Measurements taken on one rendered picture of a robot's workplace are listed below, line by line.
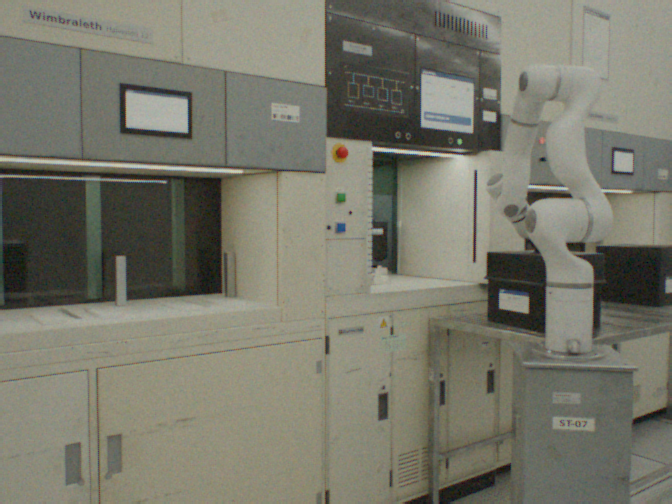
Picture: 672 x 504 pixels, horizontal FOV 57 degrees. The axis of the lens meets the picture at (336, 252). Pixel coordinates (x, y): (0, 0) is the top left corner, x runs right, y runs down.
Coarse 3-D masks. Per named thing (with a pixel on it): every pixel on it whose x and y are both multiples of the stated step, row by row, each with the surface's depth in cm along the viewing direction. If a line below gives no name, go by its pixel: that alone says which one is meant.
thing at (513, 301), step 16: (496, 288) 218; (512, 288) 211; (528, 288) 204; (544, 288) 198; (496, 304) 218; (512, 304) 211; (528, 304) 204; (544, 304) 199; (496, 320) 218; (512, 320) 211; (528, 320) 204; (544, 320) 199
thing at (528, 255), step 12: (492, 252) 218; (504, 252) 215; (516, 252) 215; (528, 252) 214; (576, 252) 214; (492, 264) 218; (504, 264) 213; (516, 264) 208; (528, 264) 203; (540, 264) 199; (600, 264) 209; (492, 276) 219; (504, 276) 213; (516, 276) 208; (528, 276) 203; (540, 276) 199; (600, 276) 209
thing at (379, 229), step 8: (376, 224) 283; (384, 224) 286; (376, 232) 283; (384, 232) 286; (376, 240) 284; (384, 240) 286; (376, 248) 284; (384, 248) 287; (376, 256) 284; (384, 256) 287
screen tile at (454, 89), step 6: (450, 84) 235; (456, 84) 237; (450, 90) 235; (456, 90) 237; (462, 90) 239; (462, 96) 239; (468, 96) 241; (450, 102) 235; (456, 102) 237; (462, 102) 239; (468, 102) 241; (450, 108) 235; (456, 108) 237; (462, 108) 239; (468, 108) 241
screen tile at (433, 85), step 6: (426, 78) 227; (426, 84) 227; (432, 84) 229; (438, 84) 231; (432, 90) 229; (438, 90) 231; (444, 90) 233; (426, 96) 228; (444, 96) 233; (426, 102) 228; (432, 102) 229; (438, 102) 231; (444, 102) 233; (432, 108) 230; (438, 108) 231; (444, 108) 233
